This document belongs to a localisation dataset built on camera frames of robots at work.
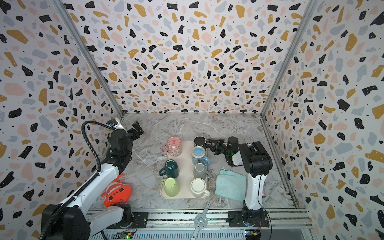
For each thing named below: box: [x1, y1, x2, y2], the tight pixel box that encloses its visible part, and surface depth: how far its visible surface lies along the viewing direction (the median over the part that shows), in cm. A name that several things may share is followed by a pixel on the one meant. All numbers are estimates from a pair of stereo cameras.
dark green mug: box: [159, 159, 180, 179], surface depth 84 cm
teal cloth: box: [215, 168, 247, 202], surface depth 87 cm
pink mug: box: [161, 136, 183, 157], surface depth 93 cm
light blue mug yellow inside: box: [191, 146, 211, 167], surface depth 89 cm
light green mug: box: [160, 177, 181, 198], surface depth 79 cm
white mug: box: [190, 177, 211, 198], surface depth 80 cm
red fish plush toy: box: [101, 174, 132, 208], surface depth 77 cm
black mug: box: [193, 135, 207, 148], surface depth 97 cm
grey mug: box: [193, 162, 211, 180], surface depth 83 cm
